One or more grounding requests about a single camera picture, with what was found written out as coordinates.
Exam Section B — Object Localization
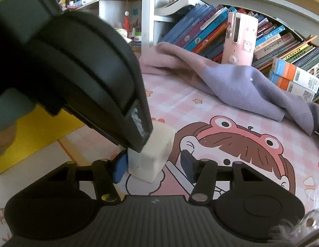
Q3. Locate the white eraser block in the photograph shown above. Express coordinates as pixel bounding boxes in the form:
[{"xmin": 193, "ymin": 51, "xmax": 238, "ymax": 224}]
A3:
[{"xmin": 128, "ymin": 120, "xmax": 176, "ymax": 183}]

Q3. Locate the pink cartoon table mat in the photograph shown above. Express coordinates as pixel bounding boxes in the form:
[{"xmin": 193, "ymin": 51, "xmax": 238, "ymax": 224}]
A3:
[{"xmin": 0, "ymin": 75, "xmax": 319, "ymax": 246}]

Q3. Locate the yellow cardboard box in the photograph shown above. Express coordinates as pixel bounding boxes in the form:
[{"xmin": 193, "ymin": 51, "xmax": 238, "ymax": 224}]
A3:
[{"xmin": 0, "ymin": 106, "xmax": 84, "ymax": 174}]

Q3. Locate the purple pink cloth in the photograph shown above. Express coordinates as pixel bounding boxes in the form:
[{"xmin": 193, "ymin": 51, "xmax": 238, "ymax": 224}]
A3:
[{"xmin": 139, "ymin": 42, "xmax": 319, "ymax": 135}]

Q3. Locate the lower orange blue box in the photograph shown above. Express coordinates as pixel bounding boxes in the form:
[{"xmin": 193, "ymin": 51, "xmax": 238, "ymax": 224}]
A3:
[{"xmin": 268, "ymin": 71, "xmax": 315, "ymax": 102}]

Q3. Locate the orange blue box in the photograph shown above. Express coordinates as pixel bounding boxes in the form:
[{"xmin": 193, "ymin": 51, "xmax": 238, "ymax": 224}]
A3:
[
  {"xmin": 268, "ymin": 71, "xmax": 315, "ymax": 102},
  {"xmin": 270, "ymin": 57, "xmax": 319, "ymax": 94}
]

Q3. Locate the upper orange blue box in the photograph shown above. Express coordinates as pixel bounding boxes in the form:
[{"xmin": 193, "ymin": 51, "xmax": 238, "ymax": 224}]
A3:
[{"xmin": 270, "ymin": 57, "xmax": 319, "ymax": 94}]

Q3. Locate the pink cartoon pencil holder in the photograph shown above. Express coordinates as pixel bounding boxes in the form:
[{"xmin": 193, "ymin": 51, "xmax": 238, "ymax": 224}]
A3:
[{"xmin": 221, "ymin": 12, "xmax": 258, "ymax": 66}]

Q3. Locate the row of leaning books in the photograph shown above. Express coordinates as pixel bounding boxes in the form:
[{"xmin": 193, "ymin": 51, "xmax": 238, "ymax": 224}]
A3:
[{"xmin": 160, "ymin": 3, "xmax": 319, "ymax": 76}]

